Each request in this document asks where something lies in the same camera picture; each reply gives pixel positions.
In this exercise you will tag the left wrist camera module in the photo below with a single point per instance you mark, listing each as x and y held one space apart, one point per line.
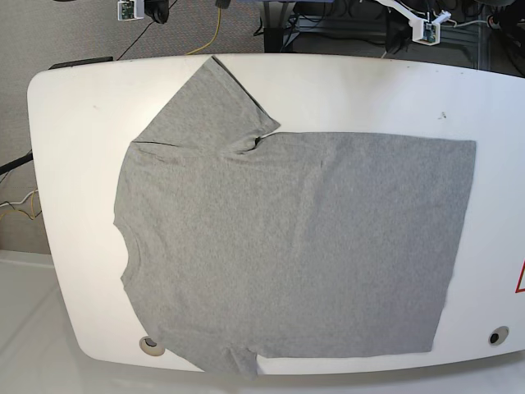
129 10

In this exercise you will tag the red triangle sticker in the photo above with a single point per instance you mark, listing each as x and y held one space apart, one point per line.
520 285

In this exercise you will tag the table grommet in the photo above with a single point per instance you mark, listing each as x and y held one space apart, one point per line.
150 347
498 336

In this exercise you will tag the left table grommet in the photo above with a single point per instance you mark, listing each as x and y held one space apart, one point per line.
150 347

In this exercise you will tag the grey T-shirt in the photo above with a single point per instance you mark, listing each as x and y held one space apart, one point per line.
246 242

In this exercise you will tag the black table leg base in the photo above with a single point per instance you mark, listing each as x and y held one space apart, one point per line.
273 39

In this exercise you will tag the right table grommet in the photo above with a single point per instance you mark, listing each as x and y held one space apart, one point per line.
498 336

